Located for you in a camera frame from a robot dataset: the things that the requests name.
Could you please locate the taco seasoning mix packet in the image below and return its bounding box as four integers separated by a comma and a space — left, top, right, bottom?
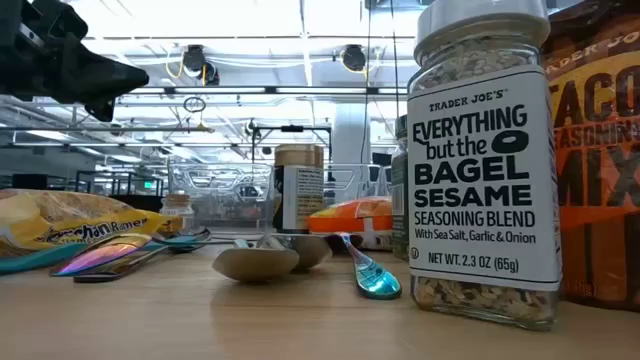
541, 0, 640, 314

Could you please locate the small glass spice jar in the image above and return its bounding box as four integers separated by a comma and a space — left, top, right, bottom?
159, 192, 196, 232

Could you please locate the silver spoon blue handle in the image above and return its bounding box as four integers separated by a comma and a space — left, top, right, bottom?
259, 233, 334, 274

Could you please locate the dark-bowled spoon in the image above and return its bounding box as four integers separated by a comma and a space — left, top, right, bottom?
73, 227, 212, 285

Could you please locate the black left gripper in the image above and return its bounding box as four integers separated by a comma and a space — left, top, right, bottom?
0, 0, 150, 123

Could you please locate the teal spoon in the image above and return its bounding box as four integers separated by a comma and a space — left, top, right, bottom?
0, 243, 89, 276

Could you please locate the bagel seasoning jar white lid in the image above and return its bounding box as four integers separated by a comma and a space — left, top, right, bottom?
406, 0, 563, 333

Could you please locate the yellow ramen packet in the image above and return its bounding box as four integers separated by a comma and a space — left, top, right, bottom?
0, 188, 184, 252

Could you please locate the orange ramen packet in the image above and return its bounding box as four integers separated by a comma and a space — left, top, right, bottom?
307, 195, 394, 251

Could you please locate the spice jar with tan lid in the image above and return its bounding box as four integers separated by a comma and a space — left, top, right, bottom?
272, 143, 326, 234

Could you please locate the iridescent spoon green handle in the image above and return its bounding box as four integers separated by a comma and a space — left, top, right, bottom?
324, 232, 403, 301
49, 232, 154, 278

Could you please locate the black gantry frame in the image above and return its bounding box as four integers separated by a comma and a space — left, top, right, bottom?
251, 123, 334, 166

